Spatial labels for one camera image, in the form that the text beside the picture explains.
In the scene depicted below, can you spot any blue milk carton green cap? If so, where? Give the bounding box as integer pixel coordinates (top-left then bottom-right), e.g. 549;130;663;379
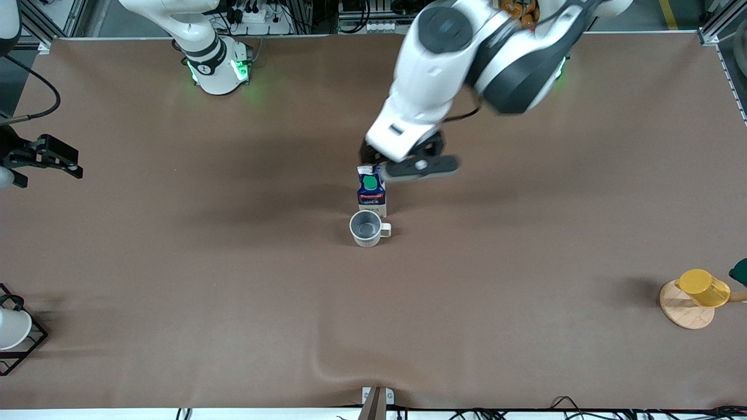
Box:
357;164;387;218

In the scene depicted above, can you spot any cream ceramic mug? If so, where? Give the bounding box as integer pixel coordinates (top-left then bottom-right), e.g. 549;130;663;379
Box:
349;210;392;248

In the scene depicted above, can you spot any white cup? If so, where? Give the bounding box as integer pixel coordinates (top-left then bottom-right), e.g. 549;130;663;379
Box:
0;307;33;351

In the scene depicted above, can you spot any wooden cup stand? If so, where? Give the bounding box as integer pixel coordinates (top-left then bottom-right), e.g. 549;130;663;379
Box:
659;279;747;330

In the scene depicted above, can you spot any yellow plastic cup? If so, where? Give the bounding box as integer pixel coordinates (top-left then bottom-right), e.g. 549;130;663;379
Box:
675;268;731;308

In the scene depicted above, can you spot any long white power strip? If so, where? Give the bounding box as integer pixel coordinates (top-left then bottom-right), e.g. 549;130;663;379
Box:
338;20;418;34

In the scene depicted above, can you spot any bag of bread rolls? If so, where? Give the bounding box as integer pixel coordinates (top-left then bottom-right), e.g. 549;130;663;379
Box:
501;0;539;29

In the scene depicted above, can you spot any brown table cloth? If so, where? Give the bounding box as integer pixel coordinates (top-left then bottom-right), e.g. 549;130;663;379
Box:
0;32;747;410

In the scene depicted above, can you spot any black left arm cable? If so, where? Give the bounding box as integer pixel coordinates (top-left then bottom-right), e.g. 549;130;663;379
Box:
444;102;485;123

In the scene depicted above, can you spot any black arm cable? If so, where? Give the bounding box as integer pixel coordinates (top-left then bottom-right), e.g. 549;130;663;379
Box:
444;102;485;123
0;55;61;126

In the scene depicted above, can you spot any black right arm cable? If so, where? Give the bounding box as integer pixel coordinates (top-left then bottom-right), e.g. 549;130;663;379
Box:
0;55;61;126

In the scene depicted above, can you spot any aluminium frame profile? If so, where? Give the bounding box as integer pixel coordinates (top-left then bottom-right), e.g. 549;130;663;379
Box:
697;0;747;46
18;0;88;46

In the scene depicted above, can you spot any black wire rack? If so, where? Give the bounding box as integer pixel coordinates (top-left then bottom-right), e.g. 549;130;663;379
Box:
0;283;49;377

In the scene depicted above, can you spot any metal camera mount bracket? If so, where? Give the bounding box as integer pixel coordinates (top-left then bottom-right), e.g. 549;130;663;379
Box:
357;386;395;420

